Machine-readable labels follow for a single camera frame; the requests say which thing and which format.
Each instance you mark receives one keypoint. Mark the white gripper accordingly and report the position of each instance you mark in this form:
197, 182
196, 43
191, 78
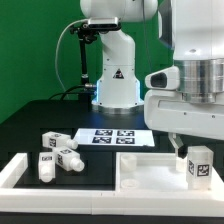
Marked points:
167, 111

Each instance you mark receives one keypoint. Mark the black camera stand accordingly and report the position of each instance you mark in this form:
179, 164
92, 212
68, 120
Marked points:
85, 37

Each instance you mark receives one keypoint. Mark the white tag base sheet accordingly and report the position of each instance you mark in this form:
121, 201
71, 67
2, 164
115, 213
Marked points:
114, 137

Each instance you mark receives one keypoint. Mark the grey mounted camera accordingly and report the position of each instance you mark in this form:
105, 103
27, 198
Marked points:
103, 24

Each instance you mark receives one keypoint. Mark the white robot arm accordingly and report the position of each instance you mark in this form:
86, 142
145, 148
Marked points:
185, 98

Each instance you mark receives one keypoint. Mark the white U-shaped fence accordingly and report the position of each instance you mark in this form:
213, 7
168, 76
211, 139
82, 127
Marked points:
94, 202

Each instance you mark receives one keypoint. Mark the white square tabletop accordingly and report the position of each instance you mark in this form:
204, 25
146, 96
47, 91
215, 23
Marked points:
155, 174

